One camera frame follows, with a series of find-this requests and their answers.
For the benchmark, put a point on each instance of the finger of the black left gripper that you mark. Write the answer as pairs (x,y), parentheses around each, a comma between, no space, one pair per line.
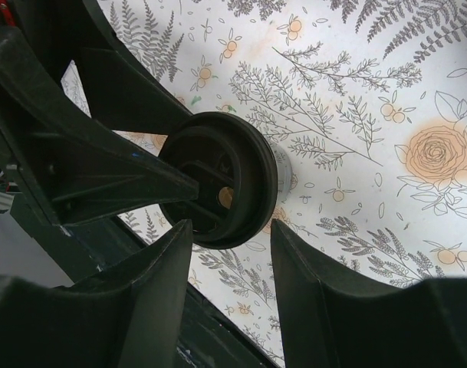
(71,168)
(120,92)

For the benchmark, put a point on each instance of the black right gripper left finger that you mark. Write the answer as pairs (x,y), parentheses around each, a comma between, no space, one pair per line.
(128,315)

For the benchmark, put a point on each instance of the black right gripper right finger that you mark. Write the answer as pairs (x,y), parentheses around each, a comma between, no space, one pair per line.
(332,316)

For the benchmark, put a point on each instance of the black plastic cup lid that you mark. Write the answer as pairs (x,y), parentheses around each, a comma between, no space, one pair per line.
(237,175)

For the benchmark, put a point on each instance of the dark paper coffee cup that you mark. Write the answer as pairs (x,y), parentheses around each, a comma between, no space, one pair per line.
(284,169)

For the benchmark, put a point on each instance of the floral patterned table mat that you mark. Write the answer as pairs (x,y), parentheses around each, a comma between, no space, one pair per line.
(368,101)

